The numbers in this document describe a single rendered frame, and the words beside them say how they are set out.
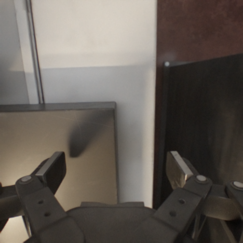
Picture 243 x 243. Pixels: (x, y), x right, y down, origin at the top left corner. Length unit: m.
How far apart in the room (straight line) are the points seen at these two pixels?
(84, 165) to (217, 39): 1.08
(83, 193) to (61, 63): 0.13
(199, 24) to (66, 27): 0.99
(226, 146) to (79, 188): 0.41
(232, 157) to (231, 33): 0.84
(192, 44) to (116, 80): 0.94
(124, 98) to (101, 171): 0.08
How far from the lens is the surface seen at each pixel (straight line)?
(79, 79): 0.18
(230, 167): 0.51
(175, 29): 1.08
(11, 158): 0.18
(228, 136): 0.51
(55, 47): 0.19
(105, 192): 0.17
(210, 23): 1.16
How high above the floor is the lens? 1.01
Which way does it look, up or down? 75 degrees down
